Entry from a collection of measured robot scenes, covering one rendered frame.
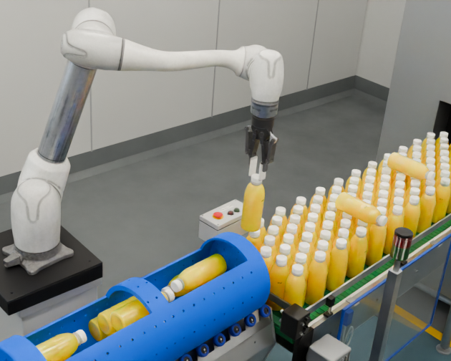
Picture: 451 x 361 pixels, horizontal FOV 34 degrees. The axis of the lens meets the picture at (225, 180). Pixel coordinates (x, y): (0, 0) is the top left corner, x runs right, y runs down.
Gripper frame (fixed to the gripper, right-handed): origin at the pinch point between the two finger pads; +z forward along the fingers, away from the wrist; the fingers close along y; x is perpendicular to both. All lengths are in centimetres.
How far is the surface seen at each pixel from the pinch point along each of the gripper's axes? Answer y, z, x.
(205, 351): 20, 44, -41
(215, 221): -17.8, 29.9, 0.4
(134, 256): -142, 140, 66
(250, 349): 22, 54, -21
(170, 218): -161, 139, 112
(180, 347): 23, 32, -56
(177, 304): 18, 20, -53
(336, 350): 42, 54, 1
